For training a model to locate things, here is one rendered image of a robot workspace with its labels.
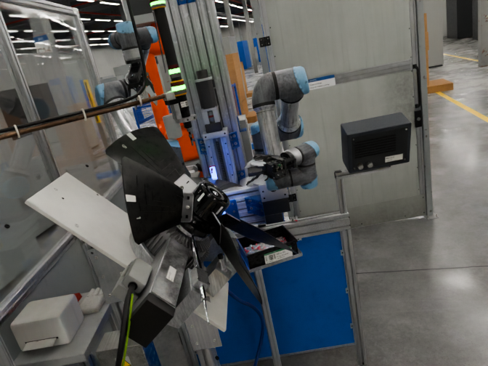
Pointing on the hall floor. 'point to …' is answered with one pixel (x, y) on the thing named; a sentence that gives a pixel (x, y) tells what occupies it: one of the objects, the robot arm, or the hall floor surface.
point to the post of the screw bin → (267, 318)
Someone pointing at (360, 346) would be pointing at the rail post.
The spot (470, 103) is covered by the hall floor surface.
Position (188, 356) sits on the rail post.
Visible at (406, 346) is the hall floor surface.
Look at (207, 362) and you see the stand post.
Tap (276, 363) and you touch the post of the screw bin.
